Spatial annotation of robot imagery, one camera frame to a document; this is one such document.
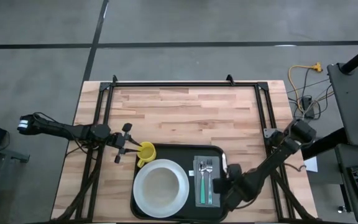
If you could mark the black serving tray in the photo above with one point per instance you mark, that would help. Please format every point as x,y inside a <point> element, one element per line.
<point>172,152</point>

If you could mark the beige bowl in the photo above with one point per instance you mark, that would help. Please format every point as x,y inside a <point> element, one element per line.
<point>162,186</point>

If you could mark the white paper sheet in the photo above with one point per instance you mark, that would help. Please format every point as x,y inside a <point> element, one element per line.
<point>312,165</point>

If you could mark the grey metal shelf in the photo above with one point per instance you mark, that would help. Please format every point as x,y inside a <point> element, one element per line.
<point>11,154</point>

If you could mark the yellow mug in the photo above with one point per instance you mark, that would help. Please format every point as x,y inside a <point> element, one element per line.
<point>146,152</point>

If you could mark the white plate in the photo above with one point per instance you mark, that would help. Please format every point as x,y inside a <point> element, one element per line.
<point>138,193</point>

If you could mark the black metal table frame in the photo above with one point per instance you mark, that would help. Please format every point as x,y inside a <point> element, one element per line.
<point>182,84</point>

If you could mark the grey cloth napkin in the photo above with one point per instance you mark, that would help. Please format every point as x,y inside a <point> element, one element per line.
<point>216,186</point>

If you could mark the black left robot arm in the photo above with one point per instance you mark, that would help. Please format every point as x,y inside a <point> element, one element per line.
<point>73,130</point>

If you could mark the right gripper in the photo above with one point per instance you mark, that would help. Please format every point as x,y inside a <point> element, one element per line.
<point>236,186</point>

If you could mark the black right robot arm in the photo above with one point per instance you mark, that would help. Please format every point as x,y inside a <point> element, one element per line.
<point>275,158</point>

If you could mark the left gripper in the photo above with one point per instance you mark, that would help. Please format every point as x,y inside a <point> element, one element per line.
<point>118,140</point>

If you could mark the black power brick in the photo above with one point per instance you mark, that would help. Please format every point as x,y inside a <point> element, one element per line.
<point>307,105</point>

